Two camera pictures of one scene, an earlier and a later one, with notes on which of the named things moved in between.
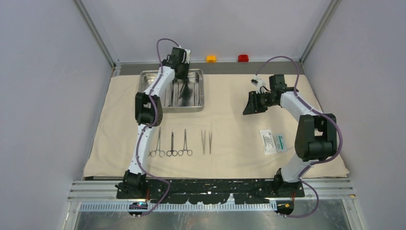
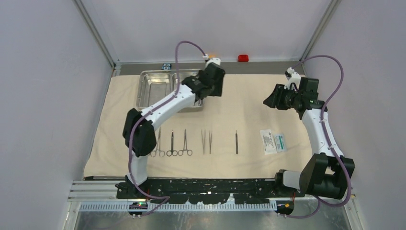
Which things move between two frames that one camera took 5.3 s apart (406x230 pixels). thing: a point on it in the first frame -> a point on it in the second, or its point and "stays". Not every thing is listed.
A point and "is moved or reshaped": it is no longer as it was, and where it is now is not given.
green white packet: x=280 y=143 stays
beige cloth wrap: x=221 y=142 stays
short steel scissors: x=174 y=152 stays
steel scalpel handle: x=181 y=90 is moved or reshaped
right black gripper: x=253 y=106 -> x=275 y=99
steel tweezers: x=210 y=141 stays
